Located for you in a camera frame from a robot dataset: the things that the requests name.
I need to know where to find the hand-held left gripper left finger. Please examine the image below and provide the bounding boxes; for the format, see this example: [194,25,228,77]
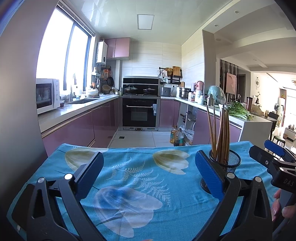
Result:
[24,151,105,241]

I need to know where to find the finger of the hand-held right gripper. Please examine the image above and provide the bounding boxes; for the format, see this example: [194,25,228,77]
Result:
[264,139,296,163]
[249,145,282,173]

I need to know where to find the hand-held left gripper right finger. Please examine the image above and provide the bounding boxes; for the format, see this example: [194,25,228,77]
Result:
[195,150,274,241]

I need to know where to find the black mesh holder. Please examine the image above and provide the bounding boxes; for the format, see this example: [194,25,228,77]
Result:
[200,148,241,194]

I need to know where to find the bunch of bamboo chopsticks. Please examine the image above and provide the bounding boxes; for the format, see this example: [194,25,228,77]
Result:
[206,104,230,164]

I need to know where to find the person's right hand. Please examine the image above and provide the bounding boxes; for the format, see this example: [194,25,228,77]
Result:
[271,188,296,222]

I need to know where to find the clear plastic bag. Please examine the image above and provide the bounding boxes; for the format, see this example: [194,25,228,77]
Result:
[184,129,195,145]

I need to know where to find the pink base cabinet white-topped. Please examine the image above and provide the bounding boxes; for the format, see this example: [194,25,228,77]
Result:
[193,109,242,145]

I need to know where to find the long pink base cabinet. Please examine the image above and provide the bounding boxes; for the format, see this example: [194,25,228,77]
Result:
[42,98,119,158]

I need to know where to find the dark oil bottle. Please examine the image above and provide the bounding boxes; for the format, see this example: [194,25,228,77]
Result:
[174,128,185,146]

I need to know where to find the yellow oil bottle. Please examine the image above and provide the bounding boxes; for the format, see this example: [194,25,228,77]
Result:
[170,126,179,144]

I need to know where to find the green leafy vegetables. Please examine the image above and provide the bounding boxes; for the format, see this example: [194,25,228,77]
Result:
[225,101,251,120]

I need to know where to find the blue floral tablecloth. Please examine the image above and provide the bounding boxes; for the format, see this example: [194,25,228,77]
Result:
[7,141,281,241]

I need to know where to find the narrow pink base cabinet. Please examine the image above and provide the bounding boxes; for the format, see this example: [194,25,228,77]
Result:
[159,99,180,128]

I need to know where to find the black built-in oven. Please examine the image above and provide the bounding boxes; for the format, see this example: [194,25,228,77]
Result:
[122,97,161,131]

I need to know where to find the teal round appliance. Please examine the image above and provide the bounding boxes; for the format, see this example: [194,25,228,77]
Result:
[207,85,226,105]

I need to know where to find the stainless steel stockpot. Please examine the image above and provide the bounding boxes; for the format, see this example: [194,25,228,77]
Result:
[179,87,191,99]

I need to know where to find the dark slatted partition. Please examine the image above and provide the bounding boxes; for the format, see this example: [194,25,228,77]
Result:
[220,59,238,102]

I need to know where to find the white microwave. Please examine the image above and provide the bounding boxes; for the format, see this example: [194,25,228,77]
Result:
[36,78,61,115]

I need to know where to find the black range hood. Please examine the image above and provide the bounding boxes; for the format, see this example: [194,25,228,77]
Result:
[122,76,162,96]

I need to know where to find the white water heater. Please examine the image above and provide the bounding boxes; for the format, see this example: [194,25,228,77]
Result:
[96,42,108,63]

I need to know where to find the large kitchen window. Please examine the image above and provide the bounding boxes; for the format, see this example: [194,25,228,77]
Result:
[36,5,96,98]

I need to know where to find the square ceiling light panel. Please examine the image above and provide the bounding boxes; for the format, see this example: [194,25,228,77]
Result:
[136,14,154,30]

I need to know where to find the pink wall painting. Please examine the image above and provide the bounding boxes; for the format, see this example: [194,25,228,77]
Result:
[226,72,237,94]

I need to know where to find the black wall rack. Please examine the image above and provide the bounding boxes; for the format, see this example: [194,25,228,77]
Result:
[158,66,183,84]

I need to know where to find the pink wall cabinet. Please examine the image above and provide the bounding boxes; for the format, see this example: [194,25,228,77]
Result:
[105,37,130,59]

